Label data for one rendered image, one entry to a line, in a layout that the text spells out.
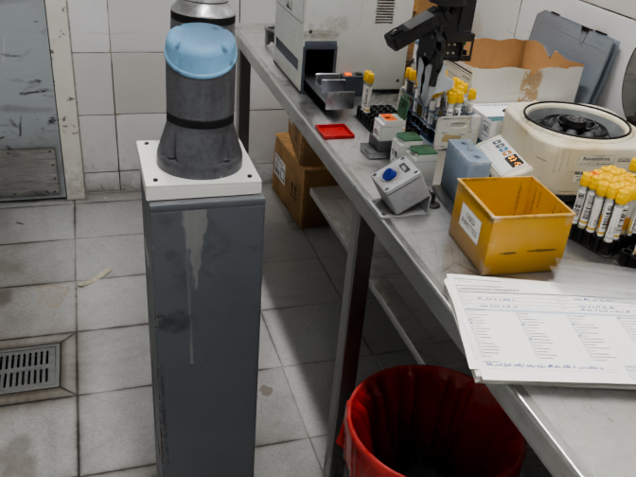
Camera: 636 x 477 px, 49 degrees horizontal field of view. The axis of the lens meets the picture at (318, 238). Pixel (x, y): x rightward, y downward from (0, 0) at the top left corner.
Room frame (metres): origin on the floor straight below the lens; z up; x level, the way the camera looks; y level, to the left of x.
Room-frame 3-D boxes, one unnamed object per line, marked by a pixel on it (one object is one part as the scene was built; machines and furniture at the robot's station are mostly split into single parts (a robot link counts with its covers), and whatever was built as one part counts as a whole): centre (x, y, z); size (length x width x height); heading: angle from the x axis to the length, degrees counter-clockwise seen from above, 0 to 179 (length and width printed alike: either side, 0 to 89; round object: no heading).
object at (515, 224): (0.97, -0.29, 0.93); 0.13 x 0.13 x 0.10; 15
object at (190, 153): (1.16, 0.22, 0.95); 0.15 x 0.15 x 0.10
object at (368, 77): (1.48, -0.13, 0.93); 0.17 x 0.09 x 0.11; 20
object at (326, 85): (1.62, 0.01, 0.92); 0.21 x 0.07 x 0.05; 19
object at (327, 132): (1.43, -0.02, 0.88); 0.07 x 0.07 x 0.01; 19
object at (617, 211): (0.99, -0.46, 0.93); 0.02 x 0.02 x 0.11
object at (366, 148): (1.34, -0.12, 0.89); 0.09 x 0.05 x 0.04; 109
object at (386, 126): (1.34, -0.12, 0.92); 0.05 x 0.04 x 0.06; 109
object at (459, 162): (1.14, -0.25, 0.92); 0.10 x 0.07 x 0.10; 14
